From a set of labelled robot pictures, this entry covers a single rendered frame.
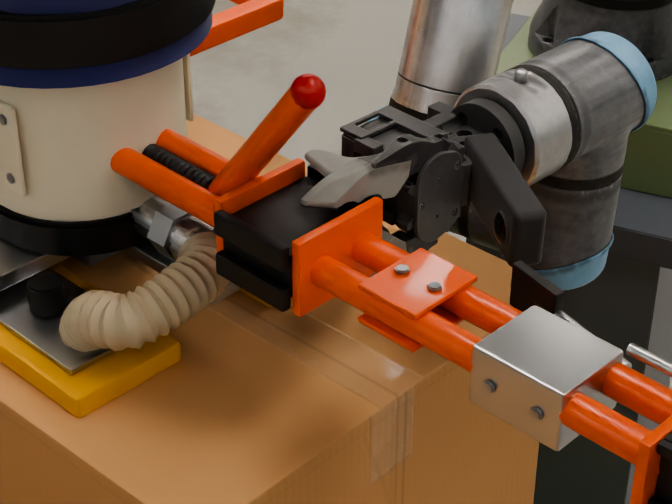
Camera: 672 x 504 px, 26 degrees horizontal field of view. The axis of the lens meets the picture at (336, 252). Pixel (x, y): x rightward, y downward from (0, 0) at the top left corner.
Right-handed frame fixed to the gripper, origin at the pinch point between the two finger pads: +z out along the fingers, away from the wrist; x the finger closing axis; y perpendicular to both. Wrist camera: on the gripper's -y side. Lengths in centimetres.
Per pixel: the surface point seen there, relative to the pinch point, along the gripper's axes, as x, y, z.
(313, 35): -104, 191, -182
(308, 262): 1.2, -1.9, 3.2
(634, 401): 0.1, -24.9, -1.6
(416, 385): -12.9, -3.9, -5.9
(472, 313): 0.3, -12.4, -1.3
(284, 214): 1.8, 3.0, 0.8
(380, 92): -104, 157, -171
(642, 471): 0.5, -29.1, 3.6
